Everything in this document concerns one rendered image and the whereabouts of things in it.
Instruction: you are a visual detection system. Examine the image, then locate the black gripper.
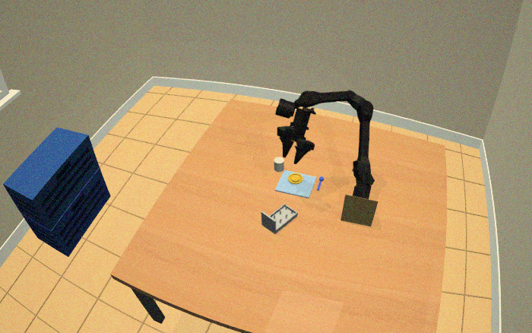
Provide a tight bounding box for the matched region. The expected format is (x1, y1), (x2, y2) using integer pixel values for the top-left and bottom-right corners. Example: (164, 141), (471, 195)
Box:
(279, 120), (315, 164)

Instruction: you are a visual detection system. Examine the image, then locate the light blue flat mat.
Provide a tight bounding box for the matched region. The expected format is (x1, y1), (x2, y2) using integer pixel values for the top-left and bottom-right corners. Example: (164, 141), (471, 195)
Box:
(275, 170), (317, 198)

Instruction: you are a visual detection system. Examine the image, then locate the grey cylinder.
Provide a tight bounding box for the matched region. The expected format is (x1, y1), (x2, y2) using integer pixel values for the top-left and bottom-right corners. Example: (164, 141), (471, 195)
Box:
(274, 157), (284, 172)

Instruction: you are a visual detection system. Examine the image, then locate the blue spoon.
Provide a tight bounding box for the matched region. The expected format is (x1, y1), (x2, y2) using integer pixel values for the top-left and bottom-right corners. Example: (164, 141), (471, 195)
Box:
(317, 176), (324, 190)

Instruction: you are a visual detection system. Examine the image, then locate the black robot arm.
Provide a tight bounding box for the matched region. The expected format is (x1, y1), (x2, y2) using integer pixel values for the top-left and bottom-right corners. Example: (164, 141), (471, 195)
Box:
(275, 90), (375, 199)

